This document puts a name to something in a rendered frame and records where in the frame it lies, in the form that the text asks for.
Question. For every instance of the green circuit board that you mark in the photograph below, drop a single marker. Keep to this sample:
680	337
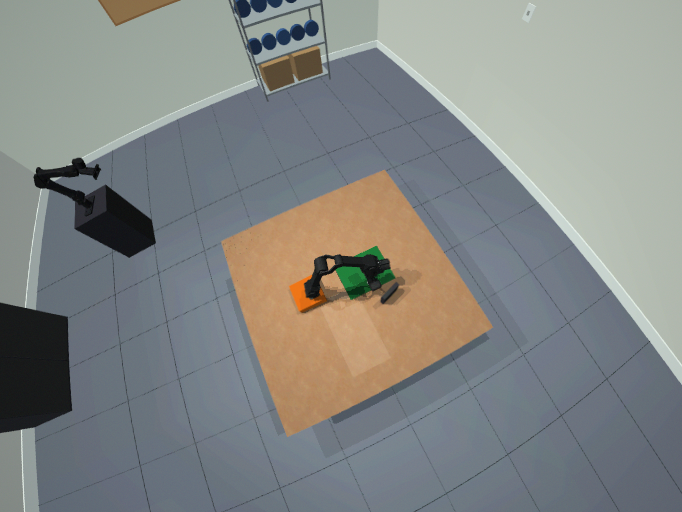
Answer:
355	282

